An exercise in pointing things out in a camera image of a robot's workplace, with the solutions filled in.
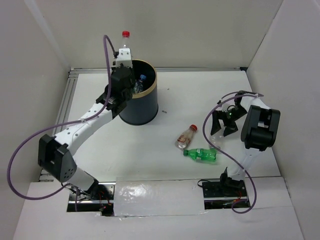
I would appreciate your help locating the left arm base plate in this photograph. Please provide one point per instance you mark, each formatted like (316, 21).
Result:
(102, 202)

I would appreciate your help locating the silver foil sheet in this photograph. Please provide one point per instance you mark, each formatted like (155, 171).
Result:
(158, 198)

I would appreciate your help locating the red label water bottle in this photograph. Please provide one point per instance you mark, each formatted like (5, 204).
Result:
(125, 40)

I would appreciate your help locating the blue label water bottle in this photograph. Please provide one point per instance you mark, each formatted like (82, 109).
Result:
(139, 87)

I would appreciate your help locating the crushed bottle red cap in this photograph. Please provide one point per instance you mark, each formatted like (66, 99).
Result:
(184, 140)

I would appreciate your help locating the green bottle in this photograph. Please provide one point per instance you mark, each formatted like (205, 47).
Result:
(201, 155)

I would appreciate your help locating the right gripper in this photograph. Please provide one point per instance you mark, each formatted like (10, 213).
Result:
(221, 115)

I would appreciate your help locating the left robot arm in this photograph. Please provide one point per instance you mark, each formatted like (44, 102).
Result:
(56, 153)

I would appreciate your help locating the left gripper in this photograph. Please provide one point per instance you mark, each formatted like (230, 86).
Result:
(133, 76)

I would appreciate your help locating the clear wide-mouth plastic jar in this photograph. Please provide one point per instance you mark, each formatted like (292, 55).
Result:
(217, 140)

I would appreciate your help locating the black bin with gold rim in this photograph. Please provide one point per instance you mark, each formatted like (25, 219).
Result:
(143, 107)

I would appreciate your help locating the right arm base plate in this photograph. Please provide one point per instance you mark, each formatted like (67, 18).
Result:
(216, 196)

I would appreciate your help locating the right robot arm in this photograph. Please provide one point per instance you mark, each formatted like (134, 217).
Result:
(258, 133)

